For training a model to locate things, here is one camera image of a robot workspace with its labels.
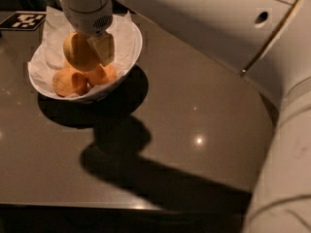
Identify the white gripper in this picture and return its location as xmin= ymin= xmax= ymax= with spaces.
xmin=59 ymin=0 xmax=115 ymax=66

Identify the yellow orange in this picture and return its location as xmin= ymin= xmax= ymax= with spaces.
xmin=63 ymin=33 xmax=99 ymax=72

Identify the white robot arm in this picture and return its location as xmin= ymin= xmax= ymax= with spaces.
xmin=60 ymin=0 xmax=311 ymax=233

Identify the right orange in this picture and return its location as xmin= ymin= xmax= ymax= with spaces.
xmin=86 ymin=64 xmax=118 ymax=86

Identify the white bowl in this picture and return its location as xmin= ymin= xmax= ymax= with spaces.
xmin=27 ymin=14 xmax=144 ymax=103

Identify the front left orange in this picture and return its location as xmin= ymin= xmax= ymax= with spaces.
xmin=52 ymin=68 xmax=87 ymax=97

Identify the white paper liner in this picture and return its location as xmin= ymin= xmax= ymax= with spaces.
xmin=27 ymin=6 xmax=138 ymax=99

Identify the black white marker tag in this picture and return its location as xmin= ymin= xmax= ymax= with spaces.
xmin=0 ymin=12 xmax=46 ymax=31

